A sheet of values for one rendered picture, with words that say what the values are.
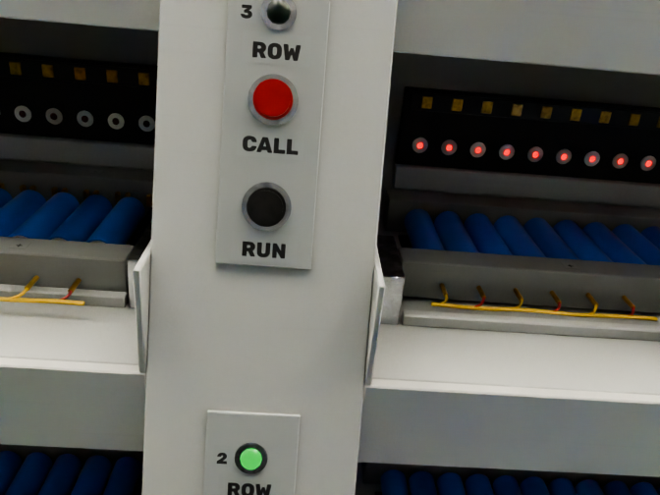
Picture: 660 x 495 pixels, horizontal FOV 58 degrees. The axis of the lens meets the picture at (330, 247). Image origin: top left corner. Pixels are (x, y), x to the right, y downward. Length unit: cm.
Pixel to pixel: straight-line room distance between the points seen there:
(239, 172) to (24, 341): 13
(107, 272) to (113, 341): 4
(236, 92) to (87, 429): 16
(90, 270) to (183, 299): 7
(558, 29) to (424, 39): 6
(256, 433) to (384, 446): 6
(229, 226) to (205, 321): 4
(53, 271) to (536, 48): 25
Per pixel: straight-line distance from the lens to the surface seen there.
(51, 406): 30
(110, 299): 32
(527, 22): 28
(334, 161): 25
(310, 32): 25
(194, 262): 26
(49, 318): 32
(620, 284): 37
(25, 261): 33
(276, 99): 25
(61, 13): 29
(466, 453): 30
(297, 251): 25
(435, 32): 27
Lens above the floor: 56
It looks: 7 degrees down
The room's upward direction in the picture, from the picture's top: 4 degrees clockwise
